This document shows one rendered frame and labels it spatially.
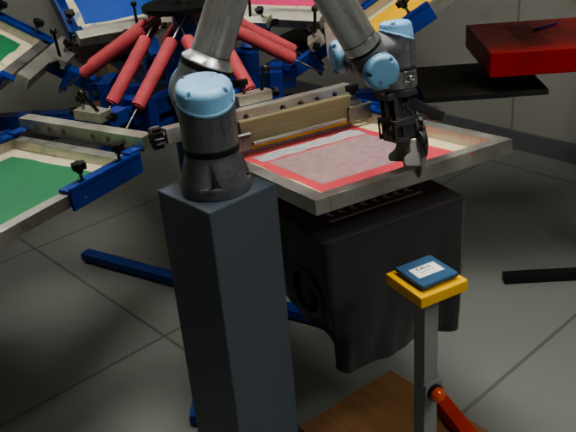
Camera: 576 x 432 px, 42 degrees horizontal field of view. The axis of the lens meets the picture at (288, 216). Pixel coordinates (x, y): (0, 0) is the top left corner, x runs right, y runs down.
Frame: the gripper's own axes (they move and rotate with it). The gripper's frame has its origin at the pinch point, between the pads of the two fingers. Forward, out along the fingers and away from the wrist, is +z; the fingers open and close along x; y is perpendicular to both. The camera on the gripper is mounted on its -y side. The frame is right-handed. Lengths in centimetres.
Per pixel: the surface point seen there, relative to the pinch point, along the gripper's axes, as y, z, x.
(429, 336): 13.0, 33.3, 17.5
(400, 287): 18.7, 19.2, 16.5
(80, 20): 22, -34, -215
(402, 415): -19, 104, -46
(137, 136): 41, -4, -88
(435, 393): 13, 48, 19
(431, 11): -62, -26, -69
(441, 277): 11.5, 17.3, 22.0
